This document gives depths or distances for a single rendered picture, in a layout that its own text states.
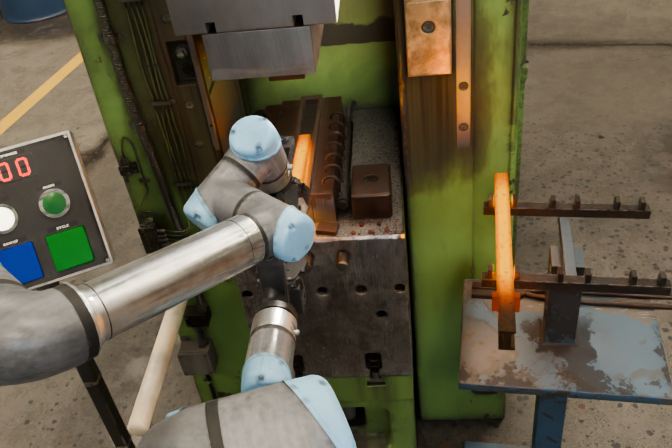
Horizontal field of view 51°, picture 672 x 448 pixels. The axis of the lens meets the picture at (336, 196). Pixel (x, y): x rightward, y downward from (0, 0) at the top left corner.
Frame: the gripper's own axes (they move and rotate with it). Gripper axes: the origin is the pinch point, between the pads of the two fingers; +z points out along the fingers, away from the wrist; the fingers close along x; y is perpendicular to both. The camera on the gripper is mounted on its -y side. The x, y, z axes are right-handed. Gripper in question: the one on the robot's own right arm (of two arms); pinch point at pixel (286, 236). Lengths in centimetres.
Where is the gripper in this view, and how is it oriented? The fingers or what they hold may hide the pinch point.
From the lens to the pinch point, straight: 135.0
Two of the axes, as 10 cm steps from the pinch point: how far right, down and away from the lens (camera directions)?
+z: 0.5, -5.8, 8.1
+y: 1.1, 8.1, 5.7
